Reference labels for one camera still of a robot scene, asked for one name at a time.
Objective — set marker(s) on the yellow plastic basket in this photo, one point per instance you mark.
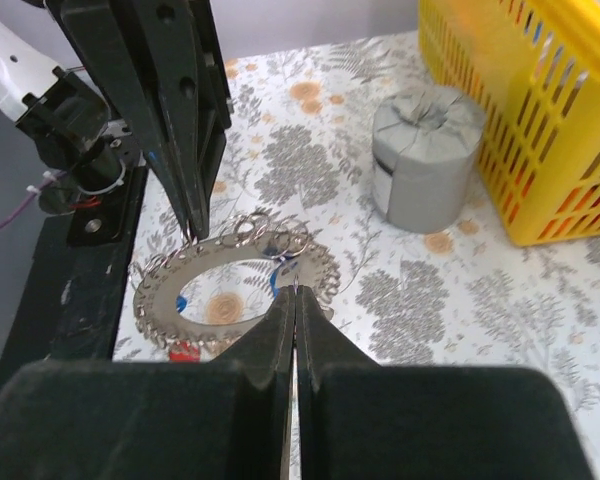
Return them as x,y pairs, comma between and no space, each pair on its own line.
534,68

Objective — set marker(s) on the silver disc keyring organiser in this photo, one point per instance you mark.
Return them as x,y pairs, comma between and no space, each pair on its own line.
241,240

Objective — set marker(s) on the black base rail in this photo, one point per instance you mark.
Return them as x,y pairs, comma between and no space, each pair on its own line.
71,305

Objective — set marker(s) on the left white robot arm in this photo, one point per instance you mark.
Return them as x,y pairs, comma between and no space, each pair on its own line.
66,117

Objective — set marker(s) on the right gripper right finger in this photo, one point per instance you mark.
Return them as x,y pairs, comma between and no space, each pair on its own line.
362,420

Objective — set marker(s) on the red key tag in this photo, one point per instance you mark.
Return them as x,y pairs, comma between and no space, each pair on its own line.
183,352

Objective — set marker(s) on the blue key tag with key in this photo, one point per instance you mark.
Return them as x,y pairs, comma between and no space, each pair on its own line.
285,266

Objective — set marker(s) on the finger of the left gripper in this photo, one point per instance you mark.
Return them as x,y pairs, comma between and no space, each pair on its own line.
208,114
141,55

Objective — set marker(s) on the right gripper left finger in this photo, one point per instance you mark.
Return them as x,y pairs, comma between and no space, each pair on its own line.
225,419

